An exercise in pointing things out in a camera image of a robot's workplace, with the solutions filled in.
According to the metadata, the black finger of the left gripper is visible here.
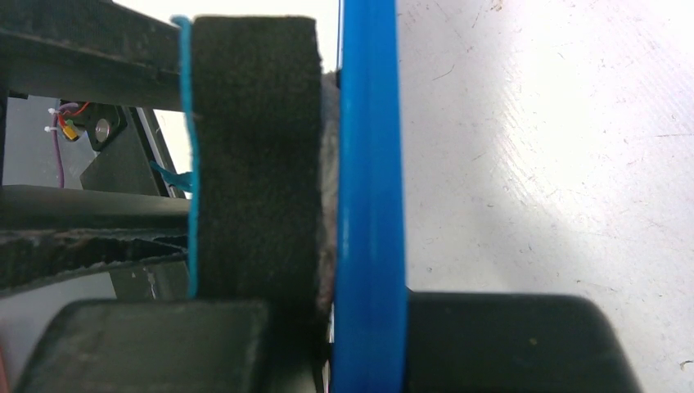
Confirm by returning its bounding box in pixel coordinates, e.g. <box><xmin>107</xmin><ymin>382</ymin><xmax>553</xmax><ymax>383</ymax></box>
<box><xmin>1</xmin><ymin>1</ymin><xmax>181</xmax><ymax>111</ymax></box>
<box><xmin>1</xmin><ymin>185</ymin><xmax>190</xmax><ymax>296</ymax></box>

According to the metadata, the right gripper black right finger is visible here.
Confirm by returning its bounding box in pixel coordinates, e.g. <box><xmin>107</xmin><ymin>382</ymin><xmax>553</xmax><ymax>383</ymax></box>
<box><xmin>405</xmin><ymin>292</ymin><xmax>640</xmax><ymax>392</ymax></box>

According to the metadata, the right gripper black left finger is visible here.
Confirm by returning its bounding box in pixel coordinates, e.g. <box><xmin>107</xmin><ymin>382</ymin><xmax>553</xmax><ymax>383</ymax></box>
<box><xmin>13</xmin><ymin>298</ymin><xmax>331</xmax><ymax>393</ymax></box>

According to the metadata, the blue framed whiteboard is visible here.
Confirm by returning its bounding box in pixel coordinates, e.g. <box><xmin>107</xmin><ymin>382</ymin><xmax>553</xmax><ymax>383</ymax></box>
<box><xmin>331</xmin><ymin>1</ymin><xmax>408</xmax><ymax>392</ymax></box>

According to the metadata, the blue and black eraser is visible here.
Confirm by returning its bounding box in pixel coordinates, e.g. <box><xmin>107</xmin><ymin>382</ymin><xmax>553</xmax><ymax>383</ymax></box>
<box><xmin>173</xmin><ymin>16</ymin><xmax>335</xmax><ymax>314</ymax></box>

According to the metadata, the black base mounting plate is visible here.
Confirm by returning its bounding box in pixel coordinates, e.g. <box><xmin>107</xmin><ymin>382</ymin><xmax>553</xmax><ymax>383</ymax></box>
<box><xmin>73</xmin><ymin>103</ymin><xmax>187</xmax><ymax>300</ymax></box>

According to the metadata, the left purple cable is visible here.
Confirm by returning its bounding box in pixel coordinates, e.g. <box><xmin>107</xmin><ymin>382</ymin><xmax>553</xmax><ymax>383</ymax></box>
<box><xmin>46</xmin><ymin>102</ymin><xmax>83</xmax><ymax>190</ymax></box>

